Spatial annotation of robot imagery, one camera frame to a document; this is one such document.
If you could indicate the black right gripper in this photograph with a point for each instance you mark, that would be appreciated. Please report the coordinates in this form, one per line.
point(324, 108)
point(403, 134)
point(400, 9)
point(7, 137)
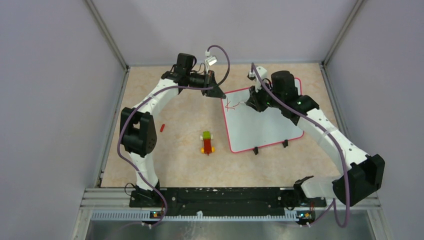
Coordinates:
point(254, 99)

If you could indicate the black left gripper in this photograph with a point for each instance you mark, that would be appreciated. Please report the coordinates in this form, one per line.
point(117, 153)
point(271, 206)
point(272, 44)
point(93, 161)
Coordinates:
point(210, 81)

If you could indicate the pink framed whiteboard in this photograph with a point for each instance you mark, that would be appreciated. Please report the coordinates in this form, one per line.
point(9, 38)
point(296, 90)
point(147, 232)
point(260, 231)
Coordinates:
point(247, 128)

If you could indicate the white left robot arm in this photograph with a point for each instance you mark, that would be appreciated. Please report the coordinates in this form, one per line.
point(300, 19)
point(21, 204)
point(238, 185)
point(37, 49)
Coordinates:
point(138, 133)

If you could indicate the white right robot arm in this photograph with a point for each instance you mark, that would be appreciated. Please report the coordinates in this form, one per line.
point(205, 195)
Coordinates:
point(361, 174)

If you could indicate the red toy brick car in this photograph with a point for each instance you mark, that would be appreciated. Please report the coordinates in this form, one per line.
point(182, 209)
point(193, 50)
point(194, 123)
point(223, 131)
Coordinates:
point(207, 148)

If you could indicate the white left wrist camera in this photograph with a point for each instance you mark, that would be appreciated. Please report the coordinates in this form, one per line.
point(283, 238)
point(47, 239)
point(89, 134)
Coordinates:
point(211, 60)

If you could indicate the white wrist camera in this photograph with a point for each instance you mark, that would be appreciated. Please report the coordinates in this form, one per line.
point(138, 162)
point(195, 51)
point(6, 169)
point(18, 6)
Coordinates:
point(258, 71)
point(211, 60)

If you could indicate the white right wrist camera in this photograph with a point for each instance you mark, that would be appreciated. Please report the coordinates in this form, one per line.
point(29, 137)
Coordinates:
point(258, 71)

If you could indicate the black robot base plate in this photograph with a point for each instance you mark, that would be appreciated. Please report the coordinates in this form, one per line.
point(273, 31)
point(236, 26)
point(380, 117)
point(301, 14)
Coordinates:
point(224, 201)

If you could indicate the white cable duct strip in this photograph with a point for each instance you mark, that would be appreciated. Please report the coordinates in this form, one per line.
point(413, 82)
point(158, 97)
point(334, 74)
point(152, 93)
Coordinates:
point(147, 216)

